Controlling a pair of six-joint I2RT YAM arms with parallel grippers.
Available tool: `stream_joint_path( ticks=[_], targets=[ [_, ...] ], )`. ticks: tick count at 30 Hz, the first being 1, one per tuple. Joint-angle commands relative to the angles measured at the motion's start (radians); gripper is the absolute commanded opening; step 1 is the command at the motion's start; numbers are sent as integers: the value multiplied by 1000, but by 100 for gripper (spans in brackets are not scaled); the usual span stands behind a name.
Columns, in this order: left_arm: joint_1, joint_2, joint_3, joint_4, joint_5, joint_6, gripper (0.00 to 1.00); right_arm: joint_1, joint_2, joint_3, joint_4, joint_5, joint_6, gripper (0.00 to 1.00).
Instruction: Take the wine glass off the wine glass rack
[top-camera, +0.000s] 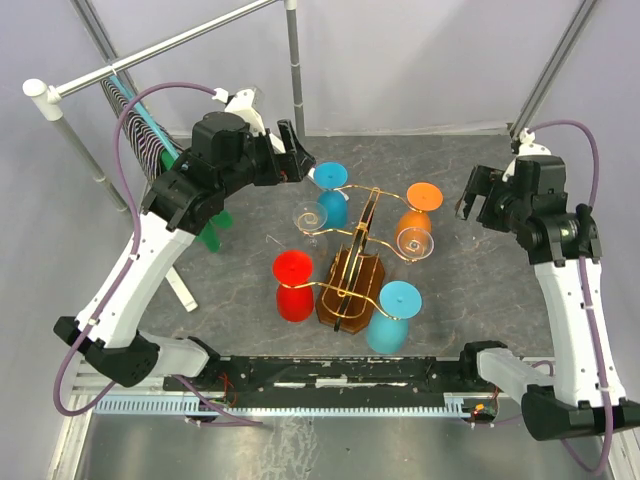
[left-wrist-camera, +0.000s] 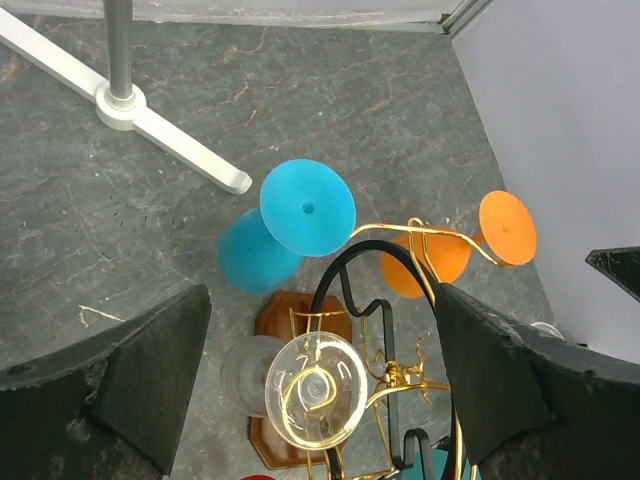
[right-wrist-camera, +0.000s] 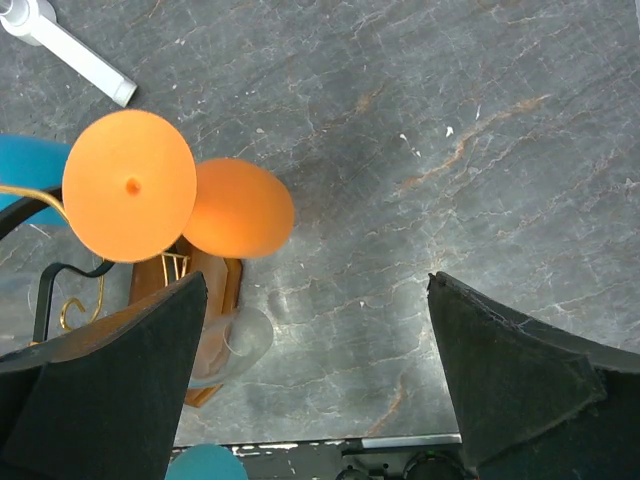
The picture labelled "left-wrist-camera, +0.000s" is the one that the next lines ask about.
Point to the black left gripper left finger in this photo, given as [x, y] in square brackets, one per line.
[111, 406]

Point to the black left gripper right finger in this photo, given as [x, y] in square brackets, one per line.
[534, 406]

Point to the white clothes rack stand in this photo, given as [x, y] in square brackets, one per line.
[119, 103]

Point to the red plastic wine glass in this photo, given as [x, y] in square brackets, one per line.
[258, 477]

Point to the blue wine glass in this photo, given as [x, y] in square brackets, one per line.
[439, 458]
[305, 210]

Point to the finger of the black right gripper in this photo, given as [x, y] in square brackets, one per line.
[621, 265]

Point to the gold wire glass rack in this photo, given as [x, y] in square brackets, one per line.
[334, 300]

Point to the orange plastic wine glass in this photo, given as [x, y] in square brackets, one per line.
[506, 227]

